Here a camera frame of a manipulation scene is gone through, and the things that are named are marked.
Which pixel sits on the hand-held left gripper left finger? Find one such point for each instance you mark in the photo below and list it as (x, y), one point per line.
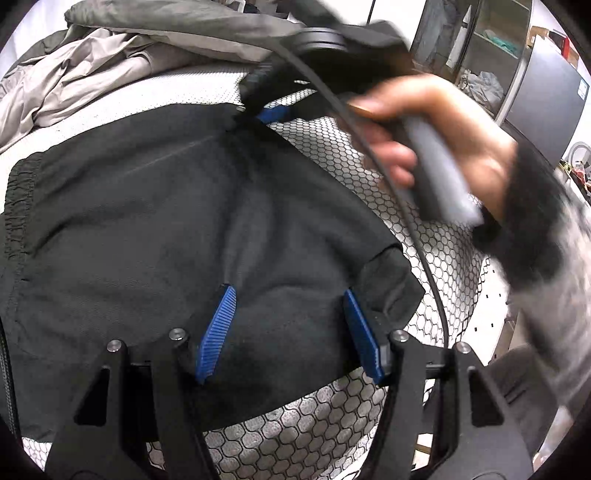
(217, 327)

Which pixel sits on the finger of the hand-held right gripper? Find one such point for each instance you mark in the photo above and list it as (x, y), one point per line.
(272, 114)

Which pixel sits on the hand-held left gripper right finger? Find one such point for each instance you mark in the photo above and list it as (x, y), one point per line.
(362, 332)

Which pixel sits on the black pants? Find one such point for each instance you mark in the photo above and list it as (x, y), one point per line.
(138, 221)

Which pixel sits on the person's right hand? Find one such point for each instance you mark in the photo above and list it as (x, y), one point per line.
(461, 129)

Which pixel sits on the white patterned mattress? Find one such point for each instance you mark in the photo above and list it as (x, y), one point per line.
(295, 434)

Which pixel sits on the glass door cabinet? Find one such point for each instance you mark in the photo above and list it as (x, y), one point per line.
(485, 46)

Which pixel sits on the olive grey blanket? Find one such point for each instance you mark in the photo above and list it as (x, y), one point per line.
(184, 23)

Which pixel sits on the grey cloth bundle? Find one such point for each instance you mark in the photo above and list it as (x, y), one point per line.
(485, 87)

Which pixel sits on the dark flat panel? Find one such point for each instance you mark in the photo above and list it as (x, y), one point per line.
(545, 92)

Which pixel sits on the light beige duvet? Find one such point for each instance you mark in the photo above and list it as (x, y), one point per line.
(83, 74)

